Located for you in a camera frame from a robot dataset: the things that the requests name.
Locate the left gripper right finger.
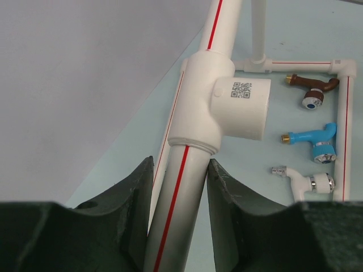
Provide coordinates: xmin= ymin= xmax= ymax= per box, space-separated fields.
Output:
xmin=207 ymin=159 xmax=362 ymax=271

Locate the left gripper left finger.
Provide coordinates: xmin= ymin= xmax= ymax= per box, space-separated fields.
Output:
xmin=1 ymin=157 xmax=154 ymax=271

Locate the white PVC pipe frame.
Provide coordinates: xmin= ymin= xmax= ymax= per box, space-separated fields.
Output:
xmin=144 ymin=1 xmax=357 ymax=271

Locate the white water faucet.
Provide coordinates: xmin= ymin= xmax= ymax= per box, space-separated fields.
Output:
xmin=271 ymin=166 xmax=335 ymax=202

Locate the blue water faucet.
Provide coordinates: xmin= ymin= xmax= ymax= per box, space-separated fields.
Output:
xmin=281 ymin=122 xmax=337 ymax=164

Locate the brown water faucet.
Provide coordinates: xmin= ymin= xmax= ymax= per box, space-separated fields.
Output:
xmin=285 ymin=74 xmax=340 ymax=110

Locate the light blue table mat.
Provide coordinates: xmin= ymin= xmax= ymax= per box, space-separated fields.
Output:
xmin=67 ymin=1 xmax=362 ymax=207

